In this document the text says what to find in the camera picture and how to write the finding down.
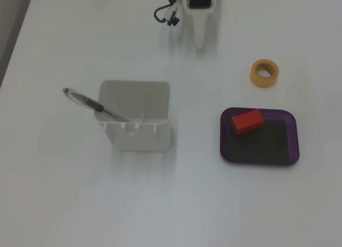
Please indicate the yellow masking tape roll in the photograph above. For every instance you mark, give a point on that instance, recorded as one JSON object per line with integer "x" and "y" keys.
{"x": 252, "y": 78}

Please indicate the red cube block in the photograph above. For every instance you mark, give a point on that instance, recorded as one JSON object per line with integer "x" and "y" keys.
{"x": 248, "y": 122}

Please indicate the white plastic pen holder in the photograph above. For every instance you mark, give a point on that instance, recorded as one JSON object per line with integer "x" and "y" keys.
{"x": 139, "y": 140}

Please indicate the purple tray with black mat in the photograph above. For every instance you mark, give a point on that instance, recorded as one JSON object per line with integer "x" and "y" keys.
{"x": 267, "y": 150}

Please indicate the black ballpoint pen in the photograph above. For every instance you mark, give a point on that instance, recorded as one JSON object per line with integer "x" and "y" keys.
{"x": 88, "y": 101}

